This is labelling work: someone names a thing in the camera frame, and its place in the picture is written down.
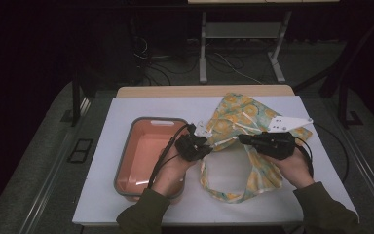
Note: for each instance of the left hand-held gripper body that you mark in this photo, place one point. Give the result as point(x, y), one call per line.
point(190, 148)

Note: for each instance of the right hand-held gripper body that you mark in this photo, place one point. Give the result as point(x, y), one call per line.
point(276, 144)

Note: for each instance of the citrus print apron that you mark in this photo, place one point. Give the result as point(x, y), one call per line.
point(237, 113)

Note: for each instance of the orange plastic tray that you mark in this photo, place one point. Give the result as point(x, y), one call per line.
point(142, 152)

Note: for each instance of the person's right hand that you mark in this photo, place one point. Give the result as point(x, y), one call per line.
point(293, 170)

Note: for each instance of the person's left hand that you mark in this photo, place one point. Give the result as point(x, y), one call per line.
point(170, 175)

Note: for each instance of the grey metal stand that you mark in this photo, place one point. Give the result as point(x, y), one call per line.
point(240, 31)

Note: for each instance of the black floor outlet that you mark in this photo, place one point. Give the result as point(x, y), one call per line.
point(80, 150)

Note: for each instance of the black stand post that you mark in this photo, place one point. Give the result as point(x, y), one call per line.
point(76, 97)
point(344, 97)

